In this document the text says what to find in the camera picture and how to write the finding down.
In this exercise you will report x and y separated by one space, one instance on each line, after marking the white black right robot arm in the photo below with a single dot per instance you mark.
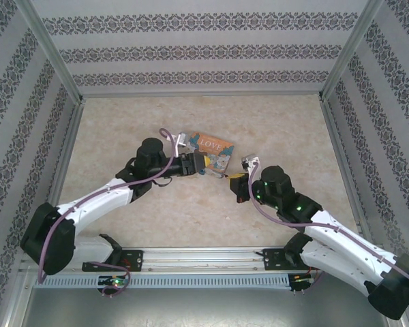
344 238

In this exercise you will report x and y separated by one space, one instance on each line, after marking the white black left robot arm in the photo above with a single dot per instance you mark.
95 201

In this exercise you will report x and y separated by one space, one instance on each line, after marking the orange bear print tin box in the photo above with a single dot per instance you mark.
214 150

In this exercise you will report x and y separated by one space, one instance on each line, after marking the circuit board with green light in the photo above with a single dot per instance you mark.
301 279
114 281

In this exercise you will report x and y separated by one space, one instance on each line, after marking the grey metal panel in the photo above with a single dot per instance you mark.
204 310

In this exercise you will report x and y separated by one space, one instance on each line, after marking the aluminium back frame bar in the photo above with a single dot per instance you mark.
201 93

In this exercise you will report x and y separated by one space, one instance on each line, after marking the aluminium side frame bar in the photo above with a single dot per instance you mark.
342 163
67 150

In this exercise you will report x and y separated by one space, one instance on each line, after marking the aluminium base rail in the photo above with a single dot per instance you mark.
204 259

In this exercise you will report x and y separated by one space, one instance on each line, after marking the aluminium corner post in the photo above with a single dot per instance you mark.
54 51
346 51

